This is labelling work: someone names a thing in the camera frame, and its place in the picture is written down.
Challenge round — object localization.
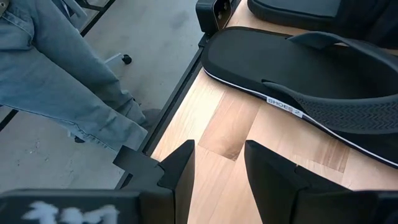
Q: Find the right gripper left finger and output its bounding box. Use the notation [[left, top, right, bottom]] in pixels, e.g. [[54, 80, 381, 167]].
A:
[[113, 139, 196, 224]]

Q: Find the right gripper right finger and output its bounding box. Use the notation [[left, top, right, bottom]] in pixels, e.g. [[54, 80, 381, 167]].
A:
[[245, 140, 352, 224]]

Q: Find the black slide sandal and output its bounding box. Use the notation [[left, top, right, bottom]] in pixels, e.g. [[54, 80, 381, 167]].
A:
[[247, 0, 398, 49]]

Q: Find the black flip-flop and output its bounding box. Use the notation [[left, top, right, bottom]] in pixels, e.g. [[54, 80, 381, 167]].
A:
[[200, 26, 398, 170]]

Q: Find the office chair white base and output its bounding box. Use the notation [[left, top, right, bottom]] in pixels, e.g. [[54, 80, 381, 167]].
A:
[[104, 52, 133, 67]]

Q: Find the person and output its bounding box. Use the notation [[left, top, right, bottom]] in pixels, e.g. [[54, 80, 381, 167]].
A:
[[0, 0, 149, 153]]

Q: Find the black metal table frame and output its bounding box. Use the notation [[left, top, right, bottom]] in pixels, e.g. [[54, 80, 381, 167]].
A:
[[113, 30, 212, 190]]

